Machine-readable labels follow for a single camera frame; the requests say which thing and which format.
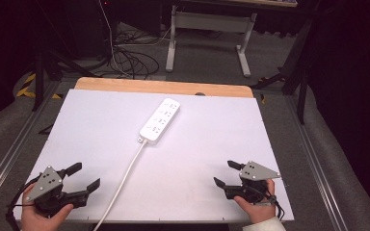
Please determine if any wooden table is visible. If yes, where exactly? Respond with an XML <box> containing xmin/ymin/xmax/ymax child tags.
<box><xmin>73</xmin><ymin>76</ymin><xmax>255</xmax><ymax>99</ymax></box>

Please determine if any white board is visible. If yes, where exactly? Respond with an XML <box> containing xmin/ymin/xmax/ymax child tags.
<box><xmin>13</xmin><ymin>89</ymin><xmax>295</xmax><ymax>224</ymax></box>

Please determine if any person's left hand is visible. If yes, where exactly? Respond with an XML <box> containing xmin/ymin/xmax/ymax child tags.
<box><xmin>20</xmin><ymin>183</ymin><xmax>75</xmax><ymax>231</ymax></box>

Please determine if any tangle of black floor cables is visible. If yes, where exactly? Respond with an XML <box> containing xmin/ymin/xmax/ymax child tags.
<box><xmin>108</xmin><ymin>28</ymin><xmax>161</xmax><ymax>81</ymax></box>

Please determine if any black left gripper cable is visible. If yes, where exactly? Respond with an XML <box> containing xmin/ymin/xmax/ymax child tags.
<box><xmin>5</xmin><ymin>174</ymin><xmax>43</xmax><ymax>231</ymax></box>

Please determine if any white power strip cable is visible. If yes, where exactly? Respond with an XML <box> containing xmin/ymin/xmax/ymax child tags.
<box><xmin>92</xmin><ymin>139</ymin><xmax>149</xmax><ymax>231</ymax></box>

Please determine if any black tripod stand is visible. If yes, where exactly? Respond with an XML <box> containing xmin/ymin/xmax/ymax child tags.
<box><xmin>250</xmin><ymin>14</ymin><xmax>316</xmax><ymax>125</ymax></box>
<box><xmin>31</xmin><ymin>47</ymin><xmax>101</xmax><ymax>113</ymax></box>

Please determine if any white metal desk frame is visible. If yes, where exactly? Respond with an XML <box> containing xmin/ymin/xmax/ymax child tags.
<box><xmin>165</xmin><ymin>4</ymin><xmax>258</xmax><ymax>79</ymax></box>

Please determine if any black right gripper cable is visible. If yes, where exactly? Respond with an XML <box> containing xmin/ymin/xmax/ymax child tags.
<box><xmin>262</xmin><ymin>187</ymin><xmax>286</xmax><ymax>221</ymax></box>

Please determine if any person's white sleeve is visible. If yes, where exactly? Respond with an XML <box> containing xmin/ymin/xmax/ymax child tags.
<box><xmin>242</xmin><ymin>216</ymin><xmax>287</xmax><ymax>231</ymax></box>

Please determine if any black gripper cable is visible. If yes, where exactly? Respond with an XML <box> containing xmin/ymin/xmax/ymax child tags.
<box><xmin>5</xmin><ymin>174</ymin><xmax>43</xmax><ymax>231</ymax></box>
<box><xmin>262</xmin><ymin>187</ymin><xmax>286</xmax><ymax>221</ymax></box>

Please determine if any thin white floor cable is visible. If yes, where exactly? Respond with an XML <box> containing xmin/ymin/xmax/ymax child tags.
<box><xmin>97</xmin><ymin>0</ymin><xmax>133</xmax><ymax>79</ymax></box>

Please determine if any metal floor rail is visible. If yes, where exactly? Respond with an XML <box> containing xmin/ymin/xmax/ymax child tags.
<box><xmin>284</xmin><ymin>95</ymin><xmax>351</xmax><ymax>231</ymax></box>
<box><xmin>0</xmin><ymin>80</ymin><xmax>63</xmax><ymax>208</ymax></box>

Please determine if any wooden desk top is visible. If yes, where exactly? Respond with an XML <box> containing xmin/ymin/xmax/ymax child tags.
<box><xmin>178</xmin><ymin>0</ymin><xmax>299</xmax><ymax>9</ymax></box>

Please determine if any yellow and black floor tape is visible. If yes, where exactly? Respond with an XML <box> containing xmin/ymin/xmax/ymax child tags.
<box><xmin>14</xmin><ymin>72</ymin><xmax>64</xmax><ymax>100</ymax></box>

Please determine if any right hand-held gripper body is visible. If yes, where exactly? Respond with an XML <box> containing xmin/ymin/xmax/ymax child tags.
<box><xmin>224</xmin><ymin>160</ymin><xmax>281</xmax><ymax>205</ymax></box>

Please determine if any person's right hand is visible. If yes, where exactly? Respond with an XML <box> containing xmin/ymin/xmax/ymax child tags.
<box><xmin>233</xmin><ymin>178</ymin><xmax>277</xmax><ymax>225</ymax></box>

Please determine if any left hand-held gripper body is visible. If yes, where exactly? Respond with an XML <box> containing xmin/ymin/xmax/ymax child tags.
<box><xmin>25</xmin><ymin>165</ymin><xmax>90</xmax><ymax>217</ymax></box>

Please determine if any white power strip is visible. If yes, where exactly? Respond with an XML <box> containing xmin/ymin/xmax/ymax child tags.
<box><xmin>137</xmin><ymin>97</ymin><xmax>181</xmax><ymax>145</ymax></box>

